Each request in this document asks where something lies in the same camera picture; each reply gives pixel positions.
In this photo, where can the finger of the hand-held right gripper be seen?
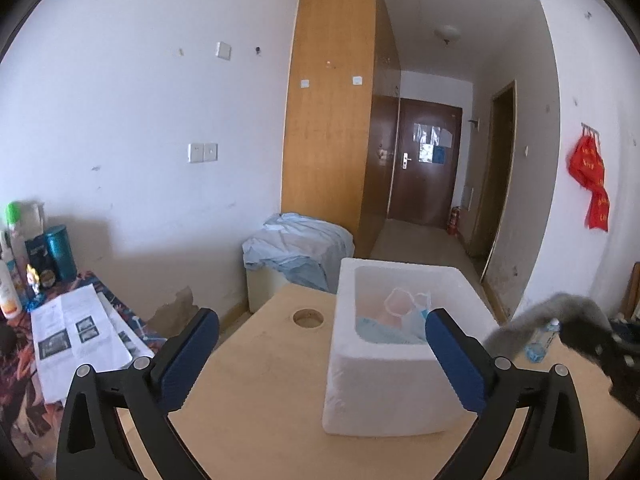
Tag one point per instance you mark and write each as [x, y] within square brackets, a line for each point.
[585, 337]

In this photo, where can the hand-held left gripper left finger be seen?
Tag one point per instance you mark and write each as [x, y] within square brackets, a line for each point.
[192, 355]

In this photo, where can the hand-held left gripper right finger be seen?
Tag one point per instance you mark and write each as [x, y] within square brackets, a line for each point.
[452, 360]

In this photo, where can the clear plastic bags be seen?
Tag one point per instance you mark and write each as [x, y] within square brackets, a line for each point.
[380, 332]

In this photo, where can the clear plastic cup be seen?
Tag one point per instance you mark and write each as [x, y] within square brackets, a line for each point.
[399, 302]

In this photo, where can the white foam box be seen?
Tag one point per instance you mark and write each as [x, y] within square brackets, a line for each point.
[375, 390]

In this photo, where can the clear plastic water bottle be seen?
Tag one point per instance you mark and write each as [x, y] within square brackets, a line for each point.
[542, 342]

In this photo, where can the white folded paper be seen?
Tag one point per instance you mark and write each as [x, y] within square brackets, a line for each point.
[132, 330]

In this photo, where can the white low cabinet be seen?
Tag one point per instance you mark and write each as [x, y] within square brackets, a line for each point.
[267, 290]

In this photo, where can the white printed paper sheet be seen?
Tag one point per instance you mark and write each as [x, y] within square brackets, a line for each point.
[75, 340]

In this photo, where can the red fire extinguisher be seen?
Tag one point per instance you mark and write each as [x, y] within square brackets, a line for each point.
[452, 220]

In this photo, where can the crumpled light blue sheet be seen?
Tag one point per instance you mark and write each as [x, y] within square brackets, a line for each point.
[300, 245]

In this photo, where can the red hanging bag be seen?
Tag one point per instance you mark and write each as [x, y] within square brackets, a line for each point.
[590, 175]

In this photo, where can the small round jar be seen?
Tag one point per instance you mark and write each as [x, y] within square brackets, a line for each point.
[48, 278]

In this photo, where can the teal cylindrical can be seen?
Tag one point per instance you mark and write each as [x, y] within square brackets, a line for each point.
[61, 255]

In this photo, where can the dark brown entrance door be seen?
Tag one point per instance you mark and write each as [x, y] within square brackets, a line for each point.
[425, 190]

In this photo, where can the small yellow-haired figurine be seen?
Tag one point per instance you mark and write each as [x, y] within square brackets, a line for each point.
[34, 280]

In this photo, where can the colourful printed tablecloth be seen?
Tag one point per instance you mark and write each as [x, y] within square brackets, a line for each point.
[20, 410]

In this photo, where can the dark blue box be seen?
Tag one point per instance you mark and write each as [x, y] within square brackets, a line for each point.
[36, 252]

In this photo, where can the dark brown wardrobe door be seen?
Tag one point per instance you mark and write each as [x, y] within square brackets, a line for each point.
[377, 185]

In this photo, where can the white orange lotion bottle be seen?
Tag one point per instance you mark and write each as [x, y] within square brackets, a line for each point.
[10, 290]

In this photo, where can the blue door notice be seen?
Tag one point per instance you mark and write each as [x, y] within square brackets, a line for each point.
[439, 155]

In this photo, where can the white door notice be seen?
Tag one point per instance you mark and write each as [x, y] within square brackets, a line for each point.
[426, 152]

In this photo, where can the green capped white bottle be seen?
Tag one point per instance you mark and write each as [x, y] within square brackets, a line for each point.
[17, 230]

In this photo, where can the light wooden wardrobe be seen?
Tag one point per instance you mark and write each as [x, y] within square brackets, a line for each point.
[330, 135]

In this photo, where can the round ceiling lamp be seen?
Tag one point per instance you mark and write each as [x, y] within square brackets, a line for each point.
[447, 34]

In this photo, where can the brown wooden frame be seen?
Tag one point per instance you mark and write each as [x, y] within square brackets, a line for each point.
[631, 290]

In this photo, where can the brown side doorway frame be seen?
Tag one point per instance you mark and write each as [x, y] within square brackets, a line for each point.
[502, 185]

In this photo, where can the double white wall switch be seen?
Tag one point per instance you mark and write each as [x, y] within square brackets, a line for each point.
[202, 152]

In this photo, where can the metal wall hook rack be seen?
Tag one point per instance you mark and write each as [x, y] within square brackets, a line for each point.
[590, 128]

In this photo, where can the small wall shelf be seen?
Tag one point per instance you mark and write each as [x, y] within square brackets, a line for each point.
[474, 123]

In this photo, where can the square white wall switch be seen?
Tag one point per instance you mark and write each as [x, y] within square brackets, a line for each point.
[223, 50]

